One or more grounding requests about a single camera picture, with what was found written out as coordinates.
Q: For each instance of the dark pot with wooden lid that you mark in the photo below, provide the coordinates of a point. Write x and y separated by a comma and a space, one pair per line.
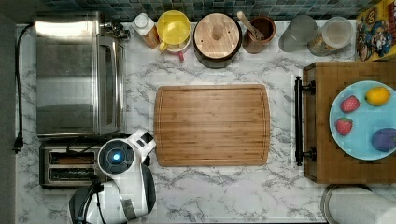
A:
217, 38

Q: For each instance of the white capped sauce bottle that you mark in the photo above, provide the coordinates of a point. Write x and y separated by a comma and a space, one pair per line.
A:
145, 26

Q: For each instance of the lower red strawberry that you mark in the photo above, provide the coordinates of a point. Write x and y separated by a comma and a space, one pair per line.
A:
344, 126

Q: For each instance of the black drawer handle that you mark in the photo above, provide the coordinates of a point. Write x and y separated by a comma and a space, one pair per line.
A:
299, 89

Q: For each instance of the pink mug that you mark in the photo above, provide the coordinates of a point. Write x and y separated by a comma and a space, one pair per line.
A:
180, 52

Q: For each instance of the wooden spoon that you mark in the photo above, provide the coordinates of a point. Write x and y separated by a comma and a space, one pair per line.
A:
255, 32

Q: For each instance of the light blue plate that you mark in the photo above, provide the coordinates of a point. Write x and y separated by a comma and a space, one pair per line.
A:
366, 120

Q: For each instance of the stainless steel toaster oven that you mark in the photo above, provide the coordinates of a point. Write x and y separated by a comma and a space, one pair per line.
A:
79, 71

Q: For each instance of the grey plastic pitcher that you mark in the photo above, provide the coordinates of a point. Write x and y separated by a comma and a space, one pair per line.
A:
298, 33

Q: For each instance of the silver two-slot toaster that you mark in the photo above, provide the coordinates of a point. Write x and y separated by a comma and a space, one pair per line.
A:
68, 164

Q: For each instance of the purple eggplant toy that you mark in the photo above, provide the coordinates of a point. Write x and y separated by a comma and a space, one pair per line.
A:
384, 139

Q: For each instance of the wooden drawer box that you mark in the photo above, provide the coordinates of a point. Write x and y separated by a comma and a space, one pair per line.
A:
332, 165

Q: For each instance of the upper red strawberry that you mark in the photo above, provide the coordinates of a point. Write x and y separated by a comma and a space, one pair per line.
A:
350, 104

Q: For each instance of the brown utensil holder cup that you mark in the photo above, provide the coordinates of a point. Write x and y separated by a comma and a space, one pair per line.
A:
257, 43

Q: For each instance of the yellow cereal box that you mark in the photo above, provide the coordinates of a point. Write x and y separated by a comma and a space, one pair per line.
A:
376, 33

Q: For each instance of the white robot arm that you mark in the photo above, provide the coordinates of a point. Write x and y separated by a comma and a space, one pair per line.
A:
130, 191

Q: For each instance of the red strawberry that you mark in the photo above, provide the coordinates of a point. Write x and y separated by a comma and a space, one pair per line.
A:
350, 104
344, 126

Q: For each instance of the yellow lemon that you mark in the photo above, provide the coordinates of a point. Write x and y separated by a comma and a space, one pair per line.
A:
377, 96

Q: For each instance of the bamboo cutting board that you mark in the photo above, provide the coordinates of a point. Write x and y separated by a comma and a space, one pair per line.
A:
212, 125

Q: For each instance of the yellow cup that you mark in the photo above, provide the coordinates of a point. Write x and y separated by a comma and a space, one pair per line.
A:
173, 28

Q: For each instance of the clear jar with cereal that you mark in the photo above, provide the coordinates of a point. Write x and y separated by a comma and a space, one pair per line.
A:
335, 34

